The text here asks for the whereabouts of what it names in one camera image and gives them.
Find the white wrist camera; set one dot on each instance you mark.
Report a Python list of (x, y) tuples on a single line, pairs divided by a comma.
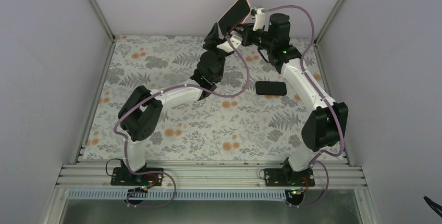
[(230, 44), (259, 17)]

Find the left aluminium frame post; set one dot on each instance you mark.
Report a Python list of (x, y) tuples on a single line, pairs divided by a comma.
[(104, 24)]

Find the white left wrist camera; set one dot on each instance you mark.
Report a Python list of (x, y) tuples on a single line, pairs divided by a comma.
[(230, 44)]

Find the aluminium corner frame post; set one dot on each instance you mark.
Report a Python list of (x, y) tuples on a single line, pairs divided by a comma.
[(336, 8)]

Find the aluminium rail base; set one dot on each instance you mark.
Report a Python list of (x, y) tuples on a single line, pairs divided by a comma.
[(211, 175)]

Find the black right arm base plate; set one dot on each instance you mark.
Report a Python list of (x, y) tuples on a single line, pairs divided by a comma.
[(275, 177)]

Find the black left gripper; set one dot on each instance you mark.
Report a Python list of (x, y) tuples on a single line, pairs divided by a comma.
[(212, 39)]

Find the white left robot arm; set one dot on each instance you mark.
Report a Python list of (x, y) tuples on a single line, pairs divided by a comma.
[(140, 113)]

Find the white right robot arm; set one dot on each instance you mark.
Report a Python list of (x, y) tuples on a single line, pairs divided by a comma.
[(327, 121)]

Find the pink phone case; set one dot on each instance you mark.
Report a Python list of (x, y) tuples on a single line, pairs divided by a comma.
[(247, 13)]

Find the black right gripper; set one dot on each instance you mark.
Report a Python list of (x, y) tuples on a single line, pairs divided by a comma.
[(246, 28)]

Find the black object at corner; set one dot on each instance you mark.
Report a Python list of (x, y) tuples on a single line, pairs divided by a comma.
[(433, 205)]

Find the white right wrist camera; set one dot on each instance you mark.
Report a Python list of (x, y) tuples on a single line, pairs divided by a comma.
[(259, 17)]

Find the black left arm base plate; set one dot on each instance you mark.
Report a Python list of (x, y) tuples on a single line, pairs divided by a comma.
[(122, 176)]

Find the slotted grey cable duct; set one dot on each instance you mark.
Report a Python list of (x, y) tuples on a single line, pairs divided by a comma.
[(183, 194)]

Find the floral patterned table mat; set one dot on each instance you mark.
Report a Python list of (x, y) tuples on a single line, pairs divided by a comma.
[(236, 124)]

